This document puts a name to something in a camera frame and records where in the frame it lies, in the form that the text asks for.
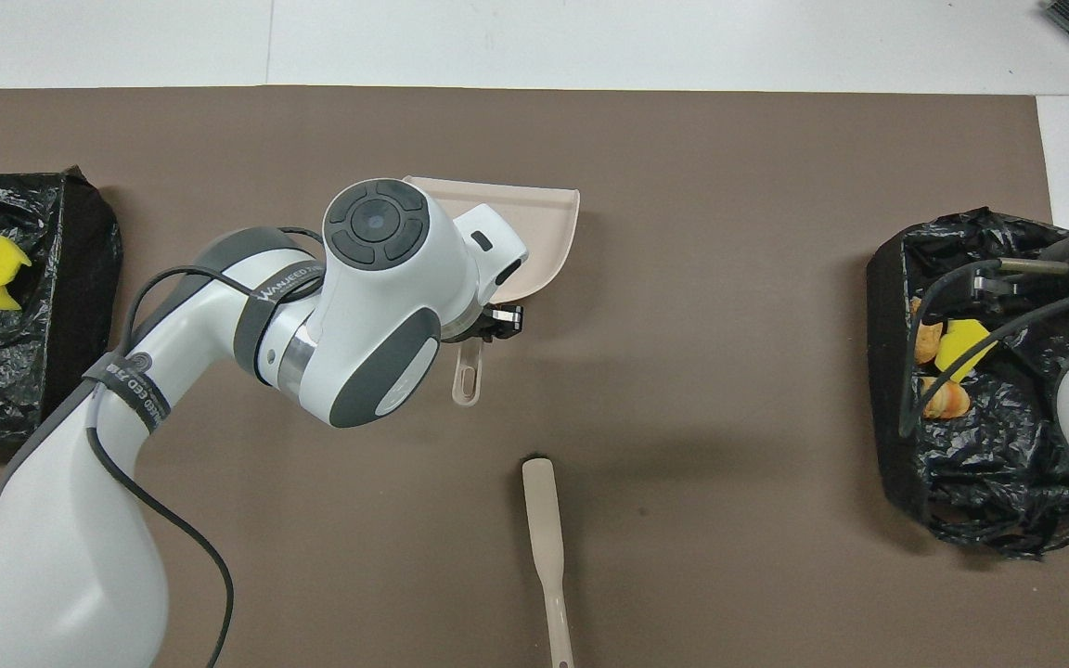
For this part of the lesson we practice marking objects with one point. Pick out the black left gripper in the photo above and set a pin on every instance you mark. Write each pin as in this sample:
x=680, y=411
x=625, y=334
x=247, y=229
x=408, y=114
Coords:
x=474, y=329

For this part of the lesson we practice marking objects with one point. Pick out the plain yellow sponge piece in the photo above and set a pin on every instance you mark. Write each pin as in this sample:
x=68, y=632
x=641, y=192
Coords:
x=961, y=345

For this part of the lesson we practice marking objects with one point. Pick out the brown oval toy bread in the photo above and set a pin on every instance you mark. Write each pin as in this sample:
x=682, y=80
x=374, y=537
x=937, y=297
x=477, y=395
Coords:
x=926, y=336

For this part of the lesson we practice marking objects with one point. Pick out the beige plastic dustpan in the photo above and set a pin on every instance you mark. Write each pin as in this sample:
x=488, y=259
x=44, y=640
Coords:
x=544, y=232

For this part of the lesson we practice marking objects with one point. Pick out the beige hand brush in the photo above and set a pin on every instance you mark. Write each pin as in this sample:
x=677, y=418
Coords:
x=544, y=538

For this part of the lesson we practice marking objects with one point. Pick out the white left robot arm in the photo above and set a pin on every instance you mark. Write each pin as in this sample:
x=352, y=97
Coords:
x=386, y=269

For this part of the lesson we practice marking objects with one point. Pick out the open bin with black bag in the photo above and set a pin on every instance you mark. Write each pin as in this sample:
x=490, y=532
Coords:
x=989, y=482

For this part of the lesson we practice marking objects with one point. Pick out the brown table mat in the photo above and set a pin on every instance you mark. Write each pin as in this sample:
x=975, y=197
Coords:
x=683, y=464

